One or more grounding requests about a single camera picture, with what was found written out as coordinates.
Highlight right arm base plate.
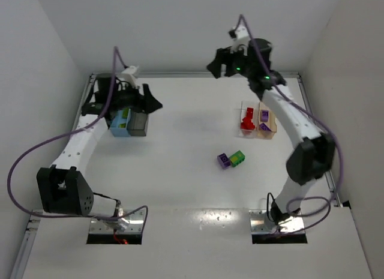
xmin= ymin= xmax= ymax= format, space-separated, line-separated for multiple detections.
xmin=249 ymin=209 xmax=305 ymax=235

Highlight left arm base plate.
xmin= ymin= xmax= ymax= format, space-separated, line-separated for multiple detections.
xmin=88 ymin=209 xmax=146 ymax=235

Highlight small purple lego piece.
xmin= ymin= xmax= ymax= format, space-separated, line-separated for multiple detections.
xmin=259 ymin=123 xmax=272 ymax=132

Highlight dark grey container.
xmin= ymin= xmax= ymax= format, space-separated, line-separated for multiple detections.
xmin=127 ymin=112 xmax=149 ymax=137

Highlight purple lego in container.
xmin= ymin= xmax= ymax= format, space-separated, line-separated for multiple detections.
xmin=260 ymin=110 xmax=269 ymax=122

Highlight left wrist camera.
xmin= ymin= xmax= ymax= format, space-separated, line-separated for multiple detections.
xmin=119 ymin=65 xmax=140 ymax=89

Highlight light blue container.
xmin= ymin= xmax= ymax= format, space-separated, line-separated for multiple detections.
xmin=109 ymin=108 xmax=131 ymax=137

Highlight red rounded lego brick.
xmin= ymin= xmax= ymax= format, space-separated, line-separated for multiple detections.
xmin=241 ymin=117 xmax=256 ymax=130

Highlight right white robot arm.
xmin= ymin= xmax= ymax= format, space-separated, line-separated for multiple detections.
xmin=207 ymin=38 xmax=335 ymax=224

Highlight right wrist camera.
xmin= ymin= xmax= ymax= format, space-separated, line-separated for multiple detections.
xmin=229 ymin=24 xmax=250 ymax=53

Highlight wooden container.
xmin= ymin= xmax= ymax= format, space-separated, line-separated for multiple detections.
xmin=256 ymin=102 xmax=277 ymax=140

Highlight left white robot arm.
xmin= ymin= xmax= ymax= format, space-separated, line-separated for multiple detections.
xmin=37 ymin=76 xmax=163 ymax=218

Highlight purple lego brick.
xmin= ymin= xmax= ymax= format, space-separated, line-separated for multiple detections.
xmin=217 ymin=153 xmax=231 ymax=169

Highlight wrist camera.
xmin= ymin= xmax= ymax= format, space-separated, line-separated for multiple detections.
xmin=229 ymin=24 xmax=250 ymax=53
xmin=119 ymin=65 xmax=140 ymax=89

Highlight lime green lego brick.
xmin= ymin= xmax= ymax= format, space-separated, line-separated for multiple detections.
xmin=120 ymin=109 xmax=130 ymax=119

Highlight clear plastic container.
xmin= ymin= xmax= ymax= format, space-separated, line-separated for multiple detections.
xmin=239 ymin=101 xmax=259 ymax=139

